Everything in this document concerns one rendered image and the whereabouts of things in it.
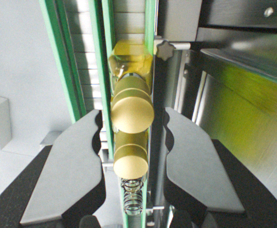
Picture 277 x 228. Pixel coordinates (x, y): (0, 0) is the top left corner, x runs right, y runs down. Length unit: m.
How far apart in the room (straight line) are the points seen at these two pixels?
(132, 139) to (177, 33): 0.29
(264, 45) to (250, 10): 0.07
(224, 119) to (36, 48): 0.53
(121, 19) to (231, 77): 0.25
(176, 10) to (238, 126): 0.27
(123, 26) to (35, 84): 0.38
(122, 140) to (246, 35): 0.21
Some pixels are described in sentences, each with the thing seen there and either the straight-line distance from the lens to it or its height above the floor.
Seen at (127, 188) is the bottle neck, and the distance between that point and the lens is 0.22.
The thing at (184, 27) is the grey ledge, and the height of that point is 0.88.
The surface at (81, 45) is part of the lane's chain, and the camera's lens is 0.40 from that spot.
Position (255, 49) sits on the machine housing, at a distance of 0.24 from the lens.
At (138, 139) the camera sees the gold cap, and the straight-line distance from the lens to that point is 0.16.
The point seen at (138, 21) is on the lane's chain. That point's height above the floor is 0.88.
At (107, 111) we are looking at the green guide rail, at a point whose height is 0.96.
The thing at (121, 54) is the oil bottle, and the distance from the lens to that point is 0.20.
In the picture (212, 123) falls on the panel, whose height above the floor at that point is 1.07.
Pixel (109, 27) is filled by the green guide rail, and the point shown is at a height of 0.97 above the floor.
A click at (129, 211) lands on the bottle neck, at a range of 0.27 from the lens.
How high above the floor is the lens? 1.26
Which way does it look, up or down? 59 degrees down
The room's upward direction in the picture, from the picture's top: 175 degrees clockwise
